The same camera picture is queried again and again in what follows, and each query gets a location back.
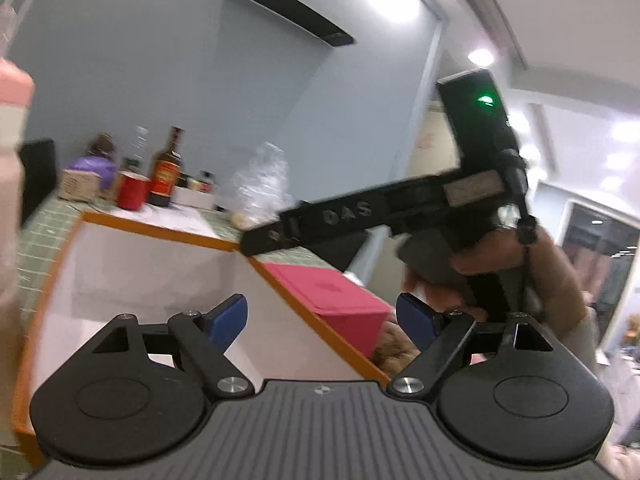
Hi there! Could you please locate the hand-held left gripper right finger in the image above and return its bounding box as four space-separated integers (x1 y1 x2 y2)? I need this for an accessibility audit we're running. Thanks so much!
387 292 556 403

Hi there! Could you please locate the clear plastic bottle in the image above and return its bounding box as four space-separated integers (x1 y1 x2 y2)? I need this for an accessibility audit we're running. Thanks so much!
121 126 151 176

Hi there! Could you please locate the cream door with red sticker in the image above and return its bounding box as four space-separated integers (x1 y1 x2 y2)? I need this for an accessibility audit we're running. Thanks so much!
410 100 462 181

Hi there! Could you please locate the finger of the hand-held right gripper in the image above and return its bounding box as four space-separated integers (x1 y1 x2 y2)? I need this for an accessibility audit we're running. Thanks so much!
240 202 303 257

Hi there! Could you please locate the brown plush toy pink dress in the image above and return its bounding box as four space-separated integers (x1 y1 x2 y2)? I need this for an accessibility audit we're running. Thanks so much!
372 322 426 368

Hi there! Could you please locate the brown liquor bottle red label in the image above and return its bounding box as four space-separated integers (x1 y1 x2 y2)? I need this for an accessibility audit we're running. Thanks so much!
148 126 185 207

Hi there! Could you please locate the pink box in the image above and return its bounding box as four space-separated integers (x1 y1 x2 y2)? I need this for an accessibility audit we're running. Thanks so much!
262 262 393 358

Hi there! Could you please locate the pink and white object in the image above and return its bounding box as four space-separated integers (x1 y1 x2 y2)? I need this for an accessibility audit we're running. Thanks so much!
0 5 36 311

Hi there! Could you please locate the dark glass door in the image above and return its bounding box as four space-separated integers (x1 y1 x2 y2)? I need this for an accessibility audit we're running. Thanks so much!
561 200 640 306

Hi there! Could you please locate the brown figurine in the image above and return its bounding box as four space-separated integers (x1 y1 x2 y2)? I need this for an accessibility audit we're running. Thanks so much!
89 133 117 159

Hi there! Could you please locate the red mug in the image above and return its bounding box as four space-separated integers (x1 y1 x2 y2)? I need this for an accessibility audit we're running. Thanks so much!
116 171 152 210

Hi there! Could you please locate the person's right hand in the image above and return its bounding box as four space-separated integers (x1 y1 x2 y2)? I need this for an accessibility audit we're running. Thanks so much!
404 217 588 335

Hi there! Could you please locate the clear plastic bag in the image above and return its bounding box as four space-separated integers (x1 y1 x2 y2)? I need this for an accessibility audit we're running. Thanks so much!
227 142 296 231

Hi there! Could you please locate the black wall shelf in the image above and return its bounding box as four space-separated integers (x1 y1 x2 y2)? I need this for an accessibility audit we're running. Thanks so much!
224 0 356 47

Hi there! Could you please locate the person's right forearm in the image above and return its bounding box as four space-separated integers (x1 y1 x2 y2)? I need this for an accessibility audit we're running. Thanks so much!
570 305 602 367

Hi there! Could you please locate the white table runner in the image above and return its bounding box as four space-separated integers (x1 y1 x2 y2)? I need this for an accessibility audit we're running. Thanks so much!
95 202 221 238

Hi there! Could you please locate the white tray box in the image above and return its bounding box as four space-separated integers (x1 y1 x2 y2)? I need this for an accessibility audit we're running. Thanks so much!
172 187 218 209

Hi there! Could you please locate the small wooden box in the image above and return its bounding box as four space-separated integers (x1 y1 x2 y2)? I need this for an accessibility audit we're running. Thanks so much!
57 169 108 201

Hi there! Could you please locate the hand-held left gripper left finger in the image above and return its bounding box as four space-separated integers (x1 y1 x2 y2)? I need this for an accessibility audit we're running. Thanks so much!
85 294 256 402

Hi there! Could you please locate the orange-rimmed white box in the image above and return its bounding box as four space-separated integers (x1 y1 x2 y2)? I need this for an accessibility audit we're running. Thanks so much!
12 210 393 466

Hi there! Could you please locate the purple bag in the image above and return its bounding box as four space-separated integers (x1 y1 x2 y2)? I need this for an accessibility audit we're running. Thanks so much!
67 156 121 196

